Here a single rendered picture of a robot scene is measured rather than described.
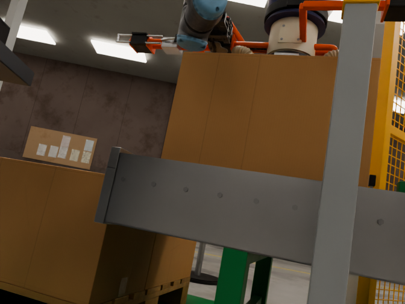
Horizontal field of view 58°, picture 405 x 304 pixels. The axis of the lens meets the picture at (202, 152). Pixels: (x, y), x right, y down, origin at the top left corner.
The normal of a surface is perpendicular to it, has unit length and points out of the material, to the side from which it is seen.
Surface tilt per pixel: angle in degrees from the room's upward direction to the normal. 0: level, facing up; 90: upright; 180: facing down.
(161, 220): 90
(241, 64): 90
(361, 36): 90
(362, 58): 90
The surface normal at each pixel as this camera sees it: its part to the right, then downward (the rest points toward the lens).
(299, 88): -0.29, -0.23
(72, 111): 0.05, -0.18
